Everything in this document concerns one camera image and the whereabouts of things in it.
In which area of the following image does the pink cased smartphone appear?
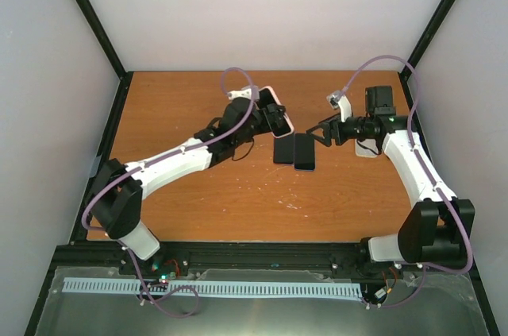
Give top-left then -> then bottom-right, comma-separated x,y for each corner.
257,86 -> 294,138

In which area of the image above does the blue smartphone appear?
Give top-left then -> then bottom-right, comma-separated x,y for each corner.
294,133 -> 315,172

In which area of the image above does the black smartphone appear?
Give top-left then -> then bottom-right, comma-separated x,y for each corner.
273,134 -> 294,165

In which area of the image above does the white phone case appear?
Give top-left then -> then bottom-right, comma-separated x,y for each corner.
355,139 -> 380,158

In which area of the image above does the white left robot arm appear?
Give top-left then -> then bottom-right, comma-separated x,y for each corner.
82,89 -> 294,275

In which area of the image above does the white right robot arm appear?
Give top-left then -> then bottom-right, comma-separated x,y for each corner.
307,86 -> 475,274

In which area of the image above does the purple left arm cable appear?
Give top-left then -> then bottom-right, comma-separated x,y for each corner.
81,68 -> 259,318

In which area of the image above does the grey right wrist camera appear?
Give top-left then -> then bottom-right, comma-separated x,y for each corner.
326,91 -> 352,122

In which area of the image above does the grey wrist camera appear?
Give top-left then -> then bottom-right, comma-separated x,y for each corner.
226,87 -> 259,101
326,91 -> 352,122

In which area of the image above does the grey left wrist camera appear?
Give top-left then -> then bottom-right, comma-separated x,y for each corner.
226,87 -> 259,101

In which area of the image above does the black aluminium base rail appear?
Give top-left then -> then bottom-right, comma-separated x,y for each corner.
51,242 -> 477,284

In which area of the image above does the black frame post right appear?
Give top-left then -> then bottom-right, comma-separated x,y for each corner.
400,0 -> 484,79

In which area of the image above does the black frame post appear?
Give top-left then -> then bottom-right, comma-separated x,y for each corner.
400,0 -> 484,79
75,0 -> 126,79

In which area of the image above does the black frame post left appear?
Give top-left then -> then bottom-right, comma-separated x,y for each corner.
75,0 -> 126,79

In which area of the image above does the light blue cable duct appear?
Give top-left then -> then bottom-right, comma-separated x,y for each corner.
61,277 -> 362,301

